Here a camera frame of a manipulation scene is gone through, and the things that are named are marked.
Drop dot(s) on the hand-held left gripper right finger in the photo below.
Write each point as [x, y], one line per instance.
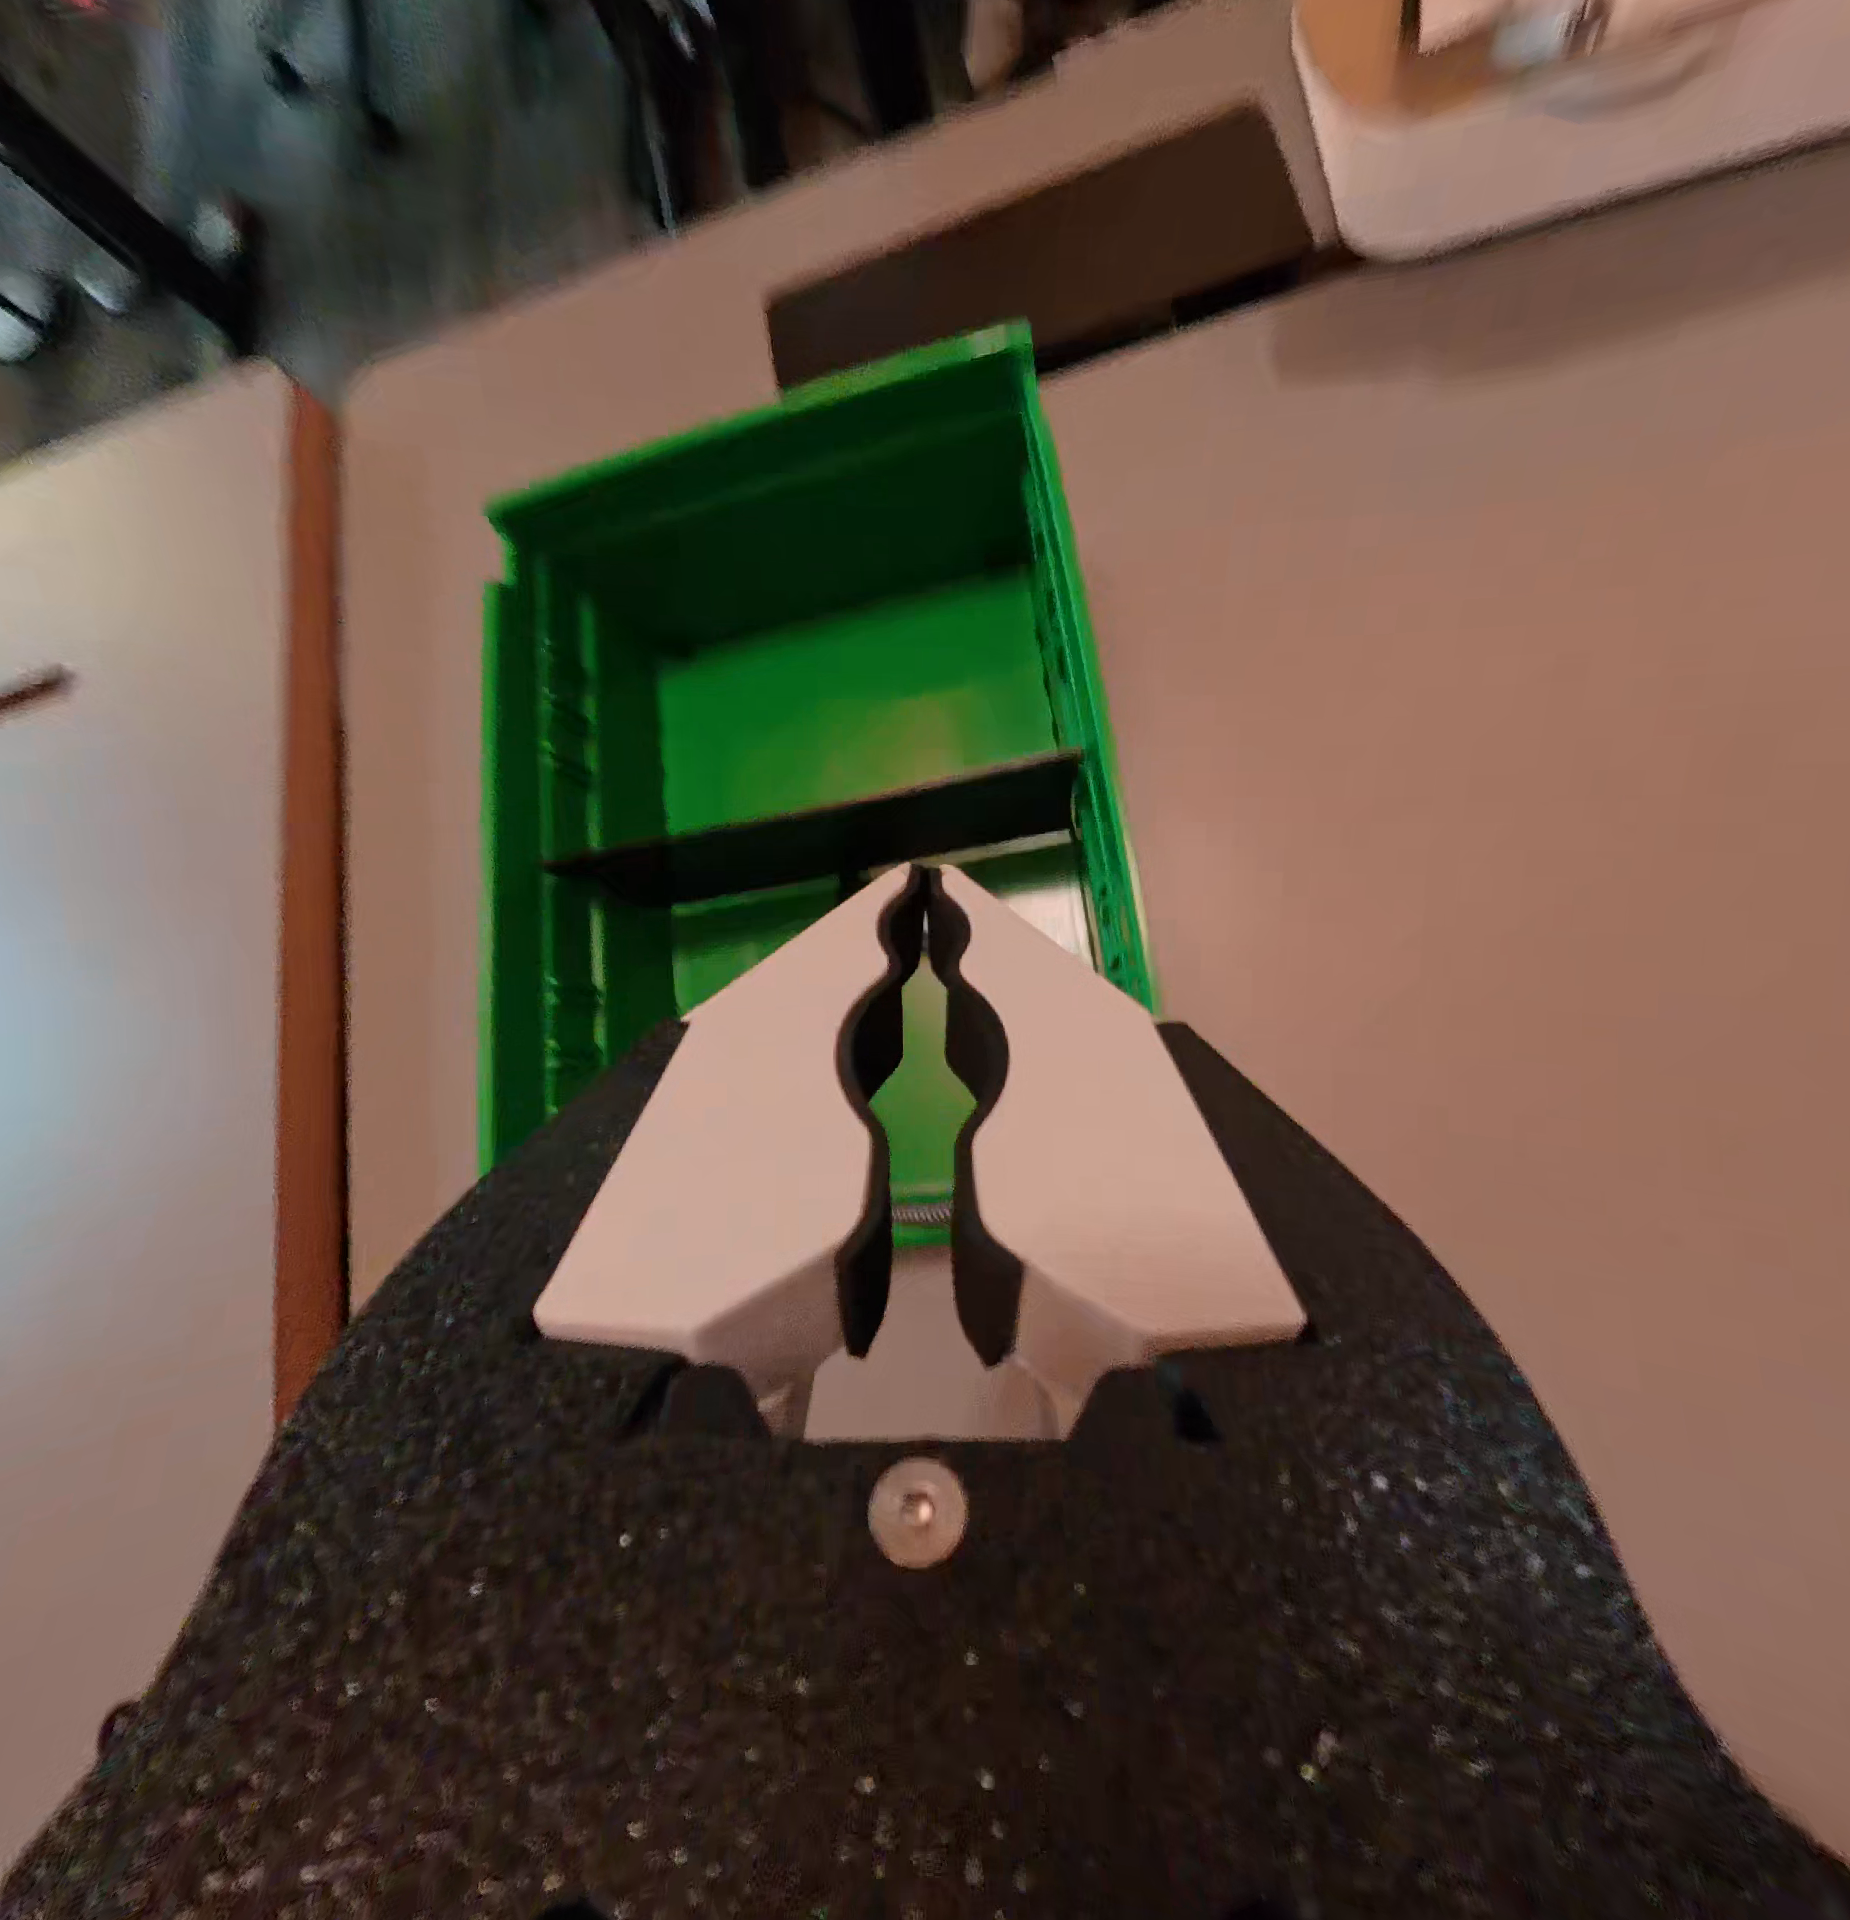
[1120, 1185]

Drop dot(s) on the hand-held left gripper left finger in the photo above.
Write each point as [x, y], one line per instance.
[713, 1185]

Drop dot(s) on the green plastic box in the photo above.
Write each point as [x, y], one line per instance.
[804, 510]

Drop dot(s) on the black divider shelf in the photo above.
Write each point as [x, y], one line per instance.
[804, 840]

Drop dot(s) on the white box at top right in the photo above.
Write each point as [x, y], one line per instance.
[1615, 181]

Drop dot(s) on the wooden document board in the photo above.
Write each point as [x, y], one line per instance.
[1375, 77]

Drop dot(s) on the white round puck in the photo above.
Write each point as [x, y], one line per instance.
[1592, 39]

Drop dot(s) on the black metal frame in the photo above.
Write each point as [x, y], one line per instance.
[99, 211]

